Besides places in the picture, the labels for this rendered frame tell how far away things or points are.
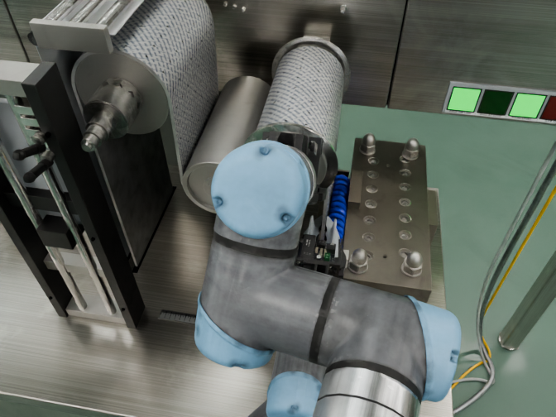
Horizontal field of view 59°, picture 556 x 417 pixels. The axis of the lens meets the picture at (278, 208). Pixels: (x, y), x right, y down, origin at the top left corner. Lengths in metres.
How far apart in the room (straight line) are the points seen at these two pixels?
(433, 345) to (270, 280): 0.14
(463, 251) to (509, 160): 0.74
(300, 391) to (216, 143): 0.41
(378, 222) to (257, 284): 0.59
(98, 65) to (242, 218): 0.44
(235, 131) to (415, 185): 0.42
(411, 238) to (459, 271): 1.34
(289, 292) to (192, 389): 0.55
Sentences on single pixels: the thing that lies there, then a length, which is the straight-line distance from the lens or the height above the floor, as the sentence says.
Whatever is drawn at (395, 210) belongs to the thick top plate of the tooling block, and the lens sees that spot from 1.00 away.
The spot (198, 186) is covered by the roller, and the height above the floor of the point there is 1.17.
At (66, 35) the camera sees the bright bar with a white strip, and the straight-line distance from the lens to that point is 0.71.
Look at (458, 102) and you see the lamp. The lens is 1.06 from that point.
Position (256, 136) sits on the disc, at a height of 1.29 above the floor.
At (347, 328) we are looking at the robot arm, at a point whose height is 1.40.
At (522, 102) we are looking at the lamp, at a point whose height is 1.19.
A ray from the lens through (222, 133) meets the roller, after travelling 0.83.
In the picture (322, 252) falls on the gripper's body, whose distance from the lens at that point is 0.76.
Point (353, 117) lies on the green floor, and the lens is 2.99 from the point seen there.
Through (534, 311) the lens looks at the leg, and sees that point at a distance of 1.94.
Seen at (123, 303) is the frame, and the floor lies 0.99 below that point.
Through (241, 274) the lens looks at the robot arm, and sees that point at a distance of 0.40.
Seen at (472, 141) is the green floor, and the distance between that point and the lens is 2.98.
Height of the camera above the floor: 1.74
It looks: 47 degrees down
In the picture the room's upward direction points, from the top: straight up
